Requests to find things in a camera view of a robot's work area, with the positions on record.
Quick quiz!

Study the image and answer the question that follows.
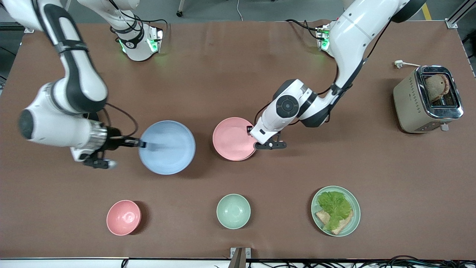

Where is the pink plate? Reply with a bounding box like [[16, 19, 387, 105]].
[[212, 117, 258, 162]]

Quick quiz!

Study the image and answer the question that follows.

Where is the blue plate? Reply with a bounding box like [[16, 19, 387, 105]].
[[138, 120, 196, 175]]

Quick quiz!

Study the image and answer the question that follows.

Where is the brown table cover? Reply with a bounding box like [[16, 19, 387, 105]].
[[0, 19, 476, 260]]

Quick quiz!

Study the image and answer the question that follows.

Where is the pink bowl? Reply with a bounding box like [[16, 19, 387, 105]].
[[106, 200, 142, 236]]

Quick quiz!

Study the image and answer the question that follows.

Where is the green bowl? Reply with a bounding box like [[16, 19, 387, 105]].
[[216, 194, 251, 230]]

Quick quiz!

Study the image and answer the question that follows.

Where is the green lettuce leaf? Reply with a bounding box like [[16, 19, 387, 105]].
[[317, 191, 353, 231]]

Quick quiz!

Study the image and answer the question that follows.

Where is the brown bread slice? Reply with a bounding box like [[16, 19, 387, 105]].
[[315, 209, 353, 235]]

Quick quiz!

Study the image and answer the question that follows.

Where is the green plate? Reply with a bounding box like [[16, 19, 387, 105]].
[[311, 185, 361, 237]]

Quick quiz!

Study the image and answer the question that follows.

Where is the beige chrome toaster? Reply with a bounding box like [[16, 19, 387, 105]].
[[393, 66, 464, 134]]

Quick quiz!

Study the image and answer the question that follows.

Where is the toasted bread slice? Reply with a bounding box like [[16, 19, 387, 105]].
[[425, 74, 450, 103]]

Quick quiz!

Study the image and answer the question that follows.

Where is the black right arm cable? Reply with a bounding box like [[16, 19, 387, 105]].
[[105, 103, 139, 138]]

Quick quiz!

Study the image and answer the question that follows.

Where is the black base cable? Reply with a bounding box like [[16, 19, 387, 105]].
[[285, 19, 325, 40], [108, 0, 168, 35]]

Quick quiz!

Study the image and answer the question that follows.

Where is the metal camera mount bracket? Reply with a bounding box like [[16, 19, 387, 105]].
[[230, 247, 252, 268]]

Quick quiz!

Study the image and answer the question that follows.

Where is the aluminium frame profile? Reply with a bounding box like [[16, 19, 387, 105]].
[[444, 0, 476, 29], [0, 22, 36, 34]]

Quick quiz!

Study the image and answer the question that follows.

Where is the white plug with cord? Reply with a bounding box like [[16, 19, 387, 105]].
[[394, 60, 422, 70]]

